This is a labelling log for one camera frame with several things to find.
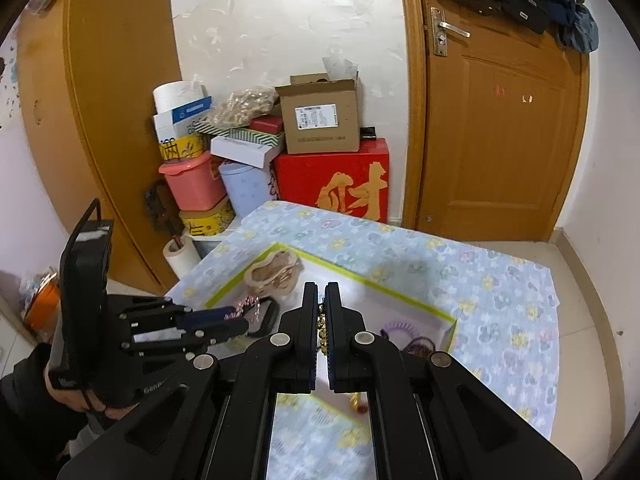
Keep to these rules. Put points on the wooden door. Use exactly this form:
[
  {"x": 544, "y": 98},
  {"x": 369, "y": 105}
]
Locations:
[{"x": 495, "y": 128}]

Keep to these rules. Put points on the pink rhinestone hair clip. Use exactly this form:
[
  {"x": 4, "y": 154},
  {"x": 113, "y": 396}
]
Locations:
[{"x": 245, "y": 307}]

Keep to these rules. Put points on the light blue cylindrical container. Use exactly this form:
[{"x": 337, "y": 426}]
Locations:
[{"x": 248, "y": 187}]

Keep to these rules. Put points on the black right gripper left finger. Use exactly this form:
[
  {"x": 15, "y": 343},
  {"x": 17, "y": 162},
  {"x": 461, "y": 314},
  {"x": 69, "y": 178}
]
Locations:
[{"x": 295, "y": 365}]

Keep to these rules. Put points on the wooden wardrobe panel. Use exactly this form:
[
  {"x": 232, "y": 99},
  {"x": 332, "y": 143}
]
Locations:
[{"x": 87, "y": 70}]

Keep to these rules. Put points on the black wristband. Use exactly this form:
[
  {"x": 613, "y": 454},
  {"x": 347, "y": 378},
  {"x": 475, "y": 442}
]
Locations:
[{"x": 261, "y": 316}]

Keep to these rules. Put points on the brown cardboard box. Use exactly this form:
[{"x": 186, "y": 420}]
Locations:
[{"x": 321, "y": 117}]

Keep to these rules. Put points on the small red box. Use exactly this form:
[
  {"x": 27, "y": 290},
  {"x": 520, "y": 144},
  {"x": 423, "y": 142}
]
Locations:
[{"x": 267, "y": 124}]

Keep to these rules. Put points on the orange container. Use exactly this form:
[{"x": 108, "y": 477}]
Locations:
[{"x": 41, "y": 298}]

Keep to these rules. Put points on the red gift box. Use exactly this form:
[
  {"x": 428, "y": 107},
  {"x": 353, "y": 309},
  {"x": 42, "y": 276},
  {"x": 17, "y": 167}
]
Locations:
[{"x": 349, "y": 183}]

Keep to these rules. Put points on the yellow patterned carton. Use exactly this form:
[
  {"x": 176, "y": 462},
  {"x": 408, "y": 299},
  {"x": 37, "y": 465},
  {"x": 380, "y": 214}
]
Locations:
[{"x": 185, "y": 148}]

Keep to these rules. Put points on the striped green white box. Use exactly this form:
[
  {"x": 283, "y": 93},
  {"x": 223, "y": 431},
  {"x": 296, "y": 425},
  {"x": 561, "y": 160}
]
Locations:
[{"x": 236, "y": 133}]

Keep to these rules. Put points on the bag of beige items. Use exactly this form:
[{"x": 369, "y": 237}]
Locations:
[{"x": 242, "y": 106}]

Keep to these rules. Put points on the white paper roll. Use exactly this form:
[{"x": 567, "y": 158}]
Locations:
[{"x": 181, "y": 255}]

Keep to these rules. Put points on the person's left hand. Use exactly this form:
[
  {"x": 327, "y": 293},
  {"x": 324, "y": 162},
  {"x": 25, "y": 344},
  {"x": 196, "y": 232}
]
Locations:
[{"x": 75, "y": 399}]

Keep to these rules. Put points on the yellow printed box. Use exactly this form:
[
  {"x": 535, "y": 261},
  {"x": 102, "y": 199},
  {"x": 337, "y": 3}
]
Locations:
[{"x": 210, "y": 222}]

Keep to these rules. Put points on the floral blue tablecloth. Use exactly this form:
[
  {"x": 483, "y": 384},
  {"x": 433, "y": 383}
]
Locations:
[{"x": 496, "y": 314}]

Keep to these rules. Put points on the pink plastic bin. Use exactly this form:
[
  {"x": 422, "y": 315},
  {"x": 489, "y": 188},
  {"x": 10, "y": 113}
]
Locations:
[{"x": 196, "y": 183}]

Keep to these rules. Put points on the beige hair claw clip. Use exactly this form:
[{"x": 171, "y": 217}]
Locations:
[{"x": 276, "y": 275}]

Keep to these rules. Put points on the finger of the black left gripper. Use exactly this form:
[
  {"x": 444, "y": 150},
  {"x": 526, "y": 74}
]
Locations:
[
  {"x": 200, "y": 334},
  {"x": 200, "y": 313}
]

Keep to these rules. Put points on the white flat box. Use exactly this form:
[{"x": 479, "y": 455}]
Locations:
[{"x": 248, "y": 153}]

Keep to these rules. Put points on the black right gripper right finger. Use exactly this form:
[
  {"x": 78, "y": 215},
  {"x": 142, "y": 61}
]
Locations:
[{"x": 350, "y": 365}]

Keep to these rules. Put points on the metal door handle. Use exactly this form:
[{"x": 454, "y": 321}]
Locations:
[{"x": 441, "y": 30}]

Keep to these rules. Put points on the white blue carton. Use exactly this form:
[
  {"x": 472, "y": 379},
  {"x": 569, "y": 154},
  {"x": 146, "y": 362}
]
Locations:
[{"x": 178, "y": 105}]

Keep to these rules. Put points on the lime green tray box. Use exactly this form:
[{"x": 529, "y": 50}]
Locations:
[{"x": 393, "y": 406}]

